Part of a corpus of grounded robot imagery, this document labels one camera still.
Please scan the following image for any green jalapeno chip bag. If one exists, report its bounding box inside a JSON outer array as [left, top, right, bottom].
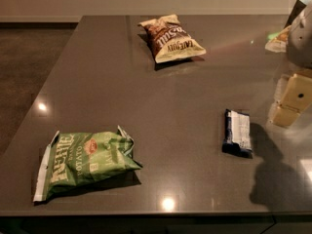
[[33, 127, 142, 202]]

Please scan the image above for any light snack bag at edge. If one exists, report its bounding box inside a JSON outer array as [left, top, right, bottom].
[[265, 26, 291, 53]]

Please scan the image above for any brown chip bag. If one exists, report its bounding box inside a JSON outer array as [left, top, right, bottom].
[[138, 15, 206, 63]]

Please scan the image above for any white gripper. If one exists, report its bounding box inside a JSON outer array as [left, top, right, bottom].
[[268, 1, 312, 128]]

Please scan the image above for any blue rxbar blueberry bar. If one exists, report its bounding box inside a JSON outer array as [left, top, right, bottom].
[[222, 109, 253, 159]]

